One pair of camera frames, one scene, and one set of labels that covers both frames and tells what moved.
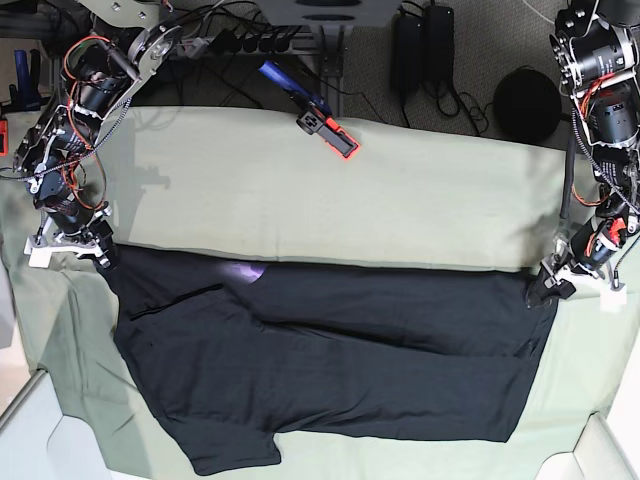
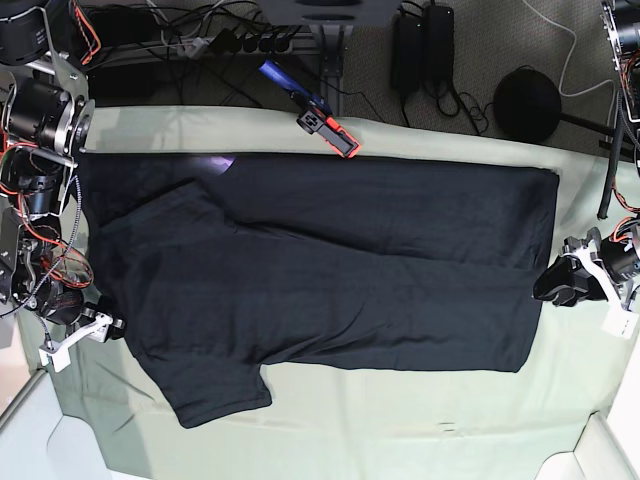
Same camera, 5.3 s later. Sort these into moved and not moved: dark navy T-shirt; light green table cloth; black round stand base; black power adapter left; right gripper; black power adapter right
Moved: dark navy T-shirt; right gripper
Not moved: light green table cloth; black round stand base; black power adapter left; black power adapter right
